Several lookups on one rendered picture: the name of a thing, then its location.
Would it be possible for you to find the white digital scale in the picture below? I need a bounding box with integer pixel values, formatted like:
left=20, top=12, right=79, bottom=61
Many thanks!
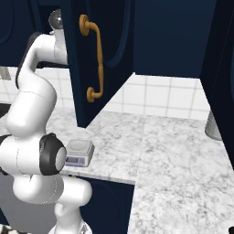
left=64, top=138, right=96, bottom=168

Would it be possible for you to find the navy base cabinet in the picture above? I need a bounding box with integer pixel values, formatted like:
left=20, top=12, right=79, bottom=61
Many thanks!
left=69, top=175, right=136, bottom=234

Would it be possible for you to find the black hob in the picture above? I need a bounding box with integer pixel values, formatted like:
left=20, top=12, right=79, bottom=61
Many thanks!
left=0, top=102, right=14, bottom=119

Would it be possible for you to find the grey appliance front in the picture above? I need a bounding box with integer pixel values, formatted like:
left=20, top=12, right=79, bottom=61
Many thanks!
left=0, top=174, right=59, bottom=234

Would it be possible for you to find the brass cabinet door handle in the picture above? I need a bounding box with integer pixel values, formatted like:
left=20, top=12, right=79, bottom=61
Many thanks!
left=79, top=14, right=105, bottom=103

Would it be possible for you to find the navy cabinet door with handle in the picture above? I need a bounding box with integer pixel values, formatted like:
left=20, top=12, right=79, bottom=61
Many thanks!
left=60, top=0, right=135, bottom=129

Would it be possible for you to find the navy wall cabinet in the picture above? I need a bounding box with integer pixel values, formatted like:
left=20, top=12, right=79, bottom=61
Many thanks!
left=131, top=0, right=218, bottom=80

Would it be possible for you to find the navy wall cabinet door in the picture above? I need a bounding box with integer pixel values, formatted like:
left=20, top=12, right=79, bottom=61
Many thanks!
left=0, top=0, right=67, bottom=68

